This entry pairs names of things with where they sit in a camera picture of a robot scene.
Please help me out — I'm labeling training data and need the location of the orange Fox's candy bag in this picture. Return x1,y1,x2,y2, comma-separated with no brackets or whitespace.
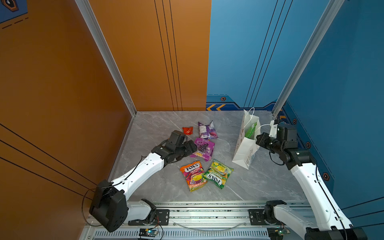
180,161,208,192

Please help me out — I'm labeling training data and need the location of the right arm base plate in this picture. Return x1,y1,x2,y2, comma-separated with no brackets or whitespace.
248,209,285,226

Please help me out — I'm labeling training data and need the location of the white paper gift bag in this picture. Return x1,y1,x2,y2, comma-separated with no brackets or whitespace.
232,108,271,170

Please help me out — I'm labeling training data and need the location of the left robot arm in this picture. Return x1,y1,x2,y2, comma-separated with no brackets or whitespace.
89,136,198,233

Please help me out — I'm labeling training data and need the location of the right aluminium corner post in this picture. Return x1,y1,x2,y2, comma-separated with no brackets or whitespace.
272,0,345,119

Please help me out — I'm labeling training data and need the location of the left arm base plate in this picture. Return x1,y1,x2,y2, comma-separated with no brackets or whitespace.
128,209,170,226

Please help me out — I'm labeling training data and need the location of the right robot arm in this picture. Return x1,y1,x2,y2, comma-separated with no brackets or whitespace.
256,133,368,240

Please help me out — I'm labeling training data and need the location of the red candy wrapper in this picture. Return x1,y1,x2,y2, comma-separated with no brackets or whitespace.
182,127,194,136

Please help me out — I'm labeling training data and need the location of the aluminium frame rail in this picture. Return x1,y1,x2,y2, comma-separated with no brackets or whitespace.
80,201,316,240

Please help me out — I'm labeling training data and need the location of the circuit board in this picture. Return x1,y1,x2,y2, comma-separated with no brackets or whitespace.
138,228,159,240
268,228,291,240

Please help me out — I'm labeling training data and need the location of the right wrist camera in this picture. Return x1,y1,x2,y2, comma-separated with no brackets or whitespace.
269,120,297,142

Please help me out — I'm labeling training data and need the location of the left circuit board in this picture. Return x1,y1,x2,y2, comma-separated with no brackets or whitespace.
138,228,159,240

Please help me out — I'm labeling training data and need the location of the left aluminium corner post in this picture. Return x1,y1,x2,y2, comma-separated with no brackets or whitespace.
75,0,137,118

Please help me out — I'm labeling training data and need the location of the green chips bag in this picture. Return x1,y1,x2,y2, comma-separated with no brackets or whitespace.
245,123,258,139

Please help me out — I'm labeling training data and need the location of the aluminium corner post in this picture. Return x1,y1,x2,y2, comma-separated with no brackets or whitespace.
75,0,137,118
272,0,345,119

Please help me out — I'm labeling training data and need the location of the magenta raisin snack pouch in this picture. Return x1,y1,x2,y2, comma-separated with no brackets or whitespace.
190,138,215,162

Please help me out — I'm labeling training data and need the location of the green Fox's candy bag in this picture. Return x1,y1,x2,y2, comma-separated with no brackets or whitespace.
203,159,234,189

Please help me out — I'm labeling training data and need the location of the right circuit board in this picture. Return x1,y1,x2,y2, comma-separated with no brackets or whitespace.
268,228,291,240

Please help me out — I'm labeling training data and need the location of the purple snack packet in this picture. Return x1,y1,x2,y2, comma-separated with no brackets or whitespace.
198,121,219,140

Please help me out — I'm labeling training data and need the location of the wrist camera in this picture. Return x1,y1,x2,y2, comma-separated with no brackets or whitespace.
166,130,187,148
269,120,297,142

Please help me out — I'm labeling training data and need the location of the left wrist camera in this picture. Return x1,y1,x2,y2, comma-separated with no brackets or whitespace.
166,130,187,148

